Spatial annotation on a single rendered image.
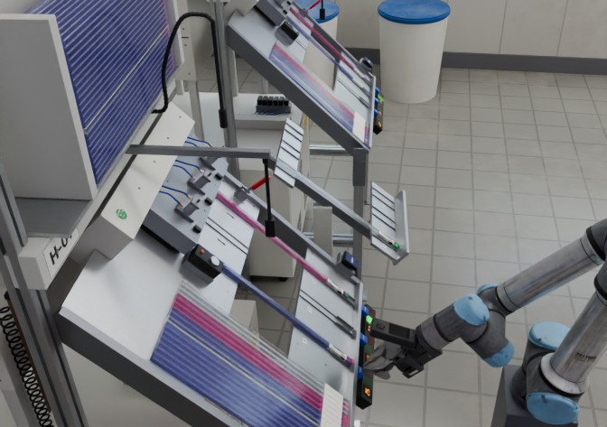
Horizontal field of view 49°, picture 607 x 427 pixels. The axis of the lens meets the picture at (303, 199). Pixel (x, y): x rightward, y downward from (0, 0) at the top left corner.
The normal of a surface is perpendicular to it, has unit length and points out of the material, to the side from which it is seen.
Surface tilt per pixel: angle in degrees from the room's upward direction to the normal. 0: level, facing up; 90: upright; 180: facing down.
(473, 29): 90
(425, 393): 0
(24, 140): 90
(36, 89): 90
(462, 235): 0
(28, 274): 90
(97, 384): 0
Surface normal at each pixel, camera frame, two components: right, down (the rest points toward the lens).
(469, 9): -0.18, 0.56
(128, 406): -0.03, -0.83
